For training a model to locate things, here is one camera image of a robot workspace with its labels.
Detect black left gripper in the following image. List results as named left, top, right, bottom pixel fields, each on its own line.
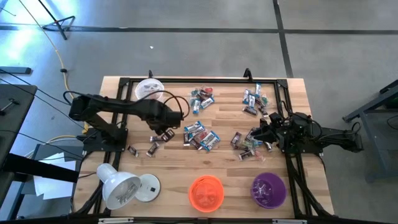
left=149, top=107, right=184, bottom=136

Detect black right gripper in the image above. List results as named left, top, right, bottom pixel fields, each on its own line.
left=251, top=123, right=290, bottom=147

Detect white skull bucket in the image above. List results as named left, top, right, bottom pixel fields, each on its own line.
left=134, top=78, right=165, bottom=101

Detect purple plastic bucket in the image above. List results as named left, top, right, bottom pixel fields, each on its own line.
left=250, top=172, right=287, bottom=210

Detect white desk lamp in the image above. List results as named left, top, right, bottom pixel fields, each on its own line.
left=96, top=162, right=162, bottom=211

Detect orange pumpkin bucket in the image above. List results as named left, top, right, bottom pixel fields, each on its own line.
left=188, top=175, right=225, bottom=213

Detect grey metal table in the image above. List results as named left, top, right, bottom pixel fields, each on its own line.
left=341, top=79, right=398, bottom=183

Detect dark grey board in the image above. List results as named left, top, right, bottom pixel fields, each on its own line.
left=30, top=143, right=85, bottom=162

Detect white paper sheets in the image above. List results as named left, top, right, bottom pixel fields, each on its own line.
left=32, top=152, right=77, bottom=200

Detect black table beam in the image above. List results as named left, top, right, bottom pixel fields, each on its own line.
left=0, top=153, right=80, bottom=184

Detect black side table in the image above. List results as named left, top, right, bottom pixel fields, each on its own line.
left=0, top=83, right=39, bottom=175

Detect black tripod stand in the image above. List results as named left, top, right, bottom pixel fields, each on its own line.
left=37, top=0, right=76, bottom=40

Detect yellow power cable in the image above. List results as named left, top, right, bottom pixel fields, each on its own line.
left=17, top=0, right=91, bottom=147

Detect silver metal bracket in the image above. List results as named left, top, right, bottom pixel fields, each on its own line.
left=272, top=218, right=307, bottom=224
left=98, top=217, right=135, bottom=224

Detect black handle tool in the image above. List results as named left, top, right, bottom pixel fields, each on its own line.
left=0, top=98, right=20, bottom=116

